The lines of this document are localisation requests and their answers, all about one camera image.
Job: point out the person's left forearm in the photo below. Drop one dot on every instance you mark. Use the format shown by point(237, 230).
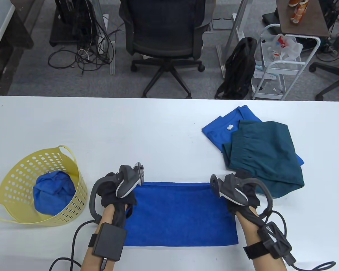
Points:
point(87, 259)

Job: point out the black backpack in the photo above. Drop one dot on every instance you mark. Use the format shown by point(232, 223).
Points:
point(240, 70)

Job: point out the blue t-shirt clothes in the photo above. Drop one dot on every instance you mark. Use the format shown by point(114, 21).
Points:
point(217, 132)

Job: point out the person's right hand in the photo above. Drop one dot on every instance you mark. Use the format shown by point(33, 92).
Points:
point(243, 209)

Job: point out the grey desk foot plate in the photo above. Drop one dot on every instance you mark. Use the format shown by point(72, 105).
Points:
point(221, 24)

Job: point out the white plastic bag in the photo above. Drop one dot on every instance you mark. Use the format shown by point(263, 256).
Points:
point(288, 48)

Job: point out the black mesh office chair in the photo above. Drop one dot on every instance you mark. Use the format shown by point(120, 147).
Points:
point(163, 42)

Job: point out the brown side table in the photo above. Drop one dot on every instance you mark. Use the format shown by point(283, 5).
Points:
point(310, 19)

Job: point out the teal shorts clothes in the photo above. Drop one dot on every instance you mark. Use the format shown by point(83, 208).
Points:
point(265, 152)

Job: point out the silver metal desk leg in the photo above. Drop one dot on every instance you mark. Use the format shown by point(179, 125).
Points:
point(234, 31)

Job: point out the white desk leg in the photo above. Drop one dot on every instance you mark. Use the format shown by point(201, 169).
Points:
point(112, 56)

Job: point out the orange bottle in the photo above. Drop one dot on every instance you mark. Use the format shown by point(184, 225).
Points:
point(293, 2)
point(299, 12)

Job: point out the black swivel chair base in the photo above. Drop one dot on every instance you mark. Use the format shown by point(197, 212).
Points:
point(332, 73)

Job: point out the black computer cabinet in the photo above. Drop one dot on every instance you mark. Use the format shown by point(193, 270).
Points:
point(70, 25)

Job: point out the person's left hand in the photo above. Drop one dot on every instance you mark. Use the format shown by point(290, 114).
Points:
point(107, 194)

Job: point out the dark wooden desk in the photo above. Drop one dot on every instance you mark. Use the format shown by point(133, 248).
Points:
point(14, 36)

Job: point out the blue towel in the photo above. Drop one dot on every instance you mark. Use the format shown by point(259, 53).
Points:
point(180, 214)
point(53, 194)

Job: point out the grey white handheld controller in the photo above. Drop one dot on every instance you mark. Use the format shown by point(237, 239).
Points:
point(231, 192)
point(127, 183)

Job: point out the yellow perforated laundry basket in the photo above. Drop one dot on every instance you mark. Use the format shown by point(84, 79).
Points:
point(73, 209)

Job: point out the white metal utility cart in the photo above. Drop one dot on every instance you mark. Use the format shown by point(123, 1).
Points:
point(285, 70)

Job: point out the black box wrist camera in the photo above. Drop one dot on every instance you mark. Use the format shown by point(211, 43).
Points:
point(108, 241)

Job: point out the person's right forearm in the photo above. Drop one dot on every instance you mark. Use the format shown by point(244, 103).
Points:
point(251, 234)

